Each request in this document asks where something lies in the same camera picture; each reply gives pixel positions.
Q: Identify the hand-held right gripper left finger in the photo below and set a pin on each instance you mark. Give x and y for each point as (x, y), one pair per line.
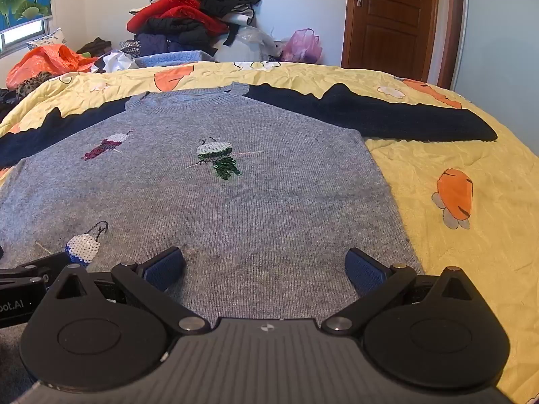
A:
(164, 267)

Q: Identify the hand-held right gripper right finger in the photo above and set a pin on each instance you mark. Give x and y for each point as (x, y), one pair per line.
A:
(364, 273)

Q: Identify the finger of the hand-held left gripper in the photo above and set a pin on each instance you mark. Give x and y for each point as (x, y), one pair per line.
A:
(38, 268)

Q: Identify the grey knit sweater navy sleeves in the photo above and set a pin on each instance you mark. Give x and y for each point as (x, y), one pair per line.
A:
(236, 219)

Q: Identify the yellow printed bedspread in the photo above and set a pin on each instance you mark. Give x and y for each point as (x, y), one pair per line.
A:
(463, 261)

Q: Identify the dark patterned cloth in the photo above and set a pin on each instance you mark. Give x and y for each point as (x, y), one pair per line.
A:
(7, 101)

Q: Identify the leopard print cloth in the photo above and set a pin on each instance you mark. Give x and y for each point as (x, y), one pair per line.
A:
(31, 84)

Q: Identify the orange plastic bag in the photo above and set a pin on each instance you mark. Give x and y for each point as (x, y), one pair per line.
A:
(46, 61)

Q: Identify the light blue knit garment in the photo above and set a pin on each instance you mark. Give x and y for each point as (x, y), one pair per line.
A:
(172, 58)

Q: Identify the white crumpled cloth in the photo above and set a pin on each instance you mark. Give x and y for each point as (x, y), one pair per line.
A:
(116, 61)

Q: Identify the navy garment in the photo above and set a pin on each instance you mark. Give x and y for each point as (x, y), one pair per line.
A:
(156, 44)

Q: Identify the white floral pillow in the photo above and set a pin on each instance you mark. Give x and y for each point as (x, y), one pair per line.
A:
(48, 40)

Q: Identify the dark brown cloth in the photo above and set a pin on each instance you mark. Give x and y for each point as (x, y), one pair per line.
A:
(94, 46)

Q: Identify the pink plastic bag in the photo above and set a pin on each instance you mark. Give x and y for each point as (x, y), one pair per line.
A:
(303, 46)

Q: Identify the window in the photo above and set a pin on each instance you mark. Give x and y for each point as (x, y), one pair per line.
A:
(21, 33)

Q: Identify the black padded jacket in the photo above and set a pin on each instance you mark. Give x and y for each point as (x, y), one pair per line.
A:
(177, 29)

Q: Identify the clear plastic bag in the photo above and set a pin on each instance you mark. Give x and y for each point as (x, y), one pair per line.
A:
(254, 42)

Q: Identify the brown wooden door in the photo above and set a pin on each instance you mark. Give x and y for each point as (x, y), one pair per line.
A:
(391, 17)

